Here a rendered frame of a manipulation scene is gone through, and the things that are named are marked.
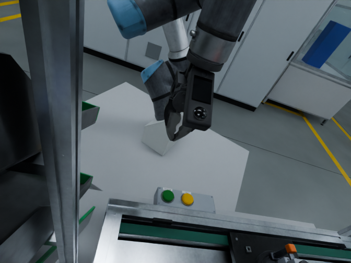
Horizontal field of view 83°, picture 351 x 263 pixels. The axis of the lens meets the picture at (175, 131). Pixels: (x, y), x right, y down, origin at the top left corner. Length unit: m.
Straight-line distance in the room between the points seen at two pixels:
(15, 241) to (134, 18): 0.34
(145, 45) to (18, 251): 3.23
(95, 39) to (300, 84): 3.63
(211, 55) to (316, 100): 4.44
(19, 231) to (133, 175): 0.64
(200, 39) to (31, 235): 0.34
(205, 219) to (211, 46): 0.54
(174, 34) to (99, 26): 2.75
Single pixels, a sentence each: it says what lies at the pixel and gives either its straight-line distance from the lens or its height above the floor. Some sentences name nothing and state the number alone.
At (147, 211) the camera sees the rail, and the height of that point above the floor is 0.95.
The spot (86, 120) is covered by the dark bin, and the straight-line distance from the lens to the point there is 0.26.
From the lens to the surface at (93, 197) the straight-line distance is 0.78.
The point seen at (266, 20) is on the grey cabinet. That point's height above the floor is 1.34.
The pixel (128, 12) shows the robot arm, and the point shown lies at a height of 1.45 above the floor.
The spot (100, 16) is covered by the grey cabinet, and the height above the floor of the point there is 0.63.
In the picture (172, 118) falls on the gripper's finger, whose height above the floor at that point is 1.29.
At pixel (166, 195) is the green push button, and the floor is 0.97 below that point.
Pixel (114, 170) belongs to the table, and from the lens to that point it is 0.85.
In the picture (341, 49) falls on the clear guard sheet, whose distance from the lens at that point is 4.47.
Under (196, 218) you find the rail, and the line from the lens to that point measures 0.71.
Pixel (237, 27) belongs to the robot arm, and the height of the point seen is 1.50.
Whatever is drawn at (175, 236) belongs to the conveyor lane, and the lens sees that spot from 0.67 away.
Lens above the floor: 1.54
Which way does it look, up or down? 38 degrees down
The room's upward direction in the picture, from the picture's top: 23 degrees clockwise
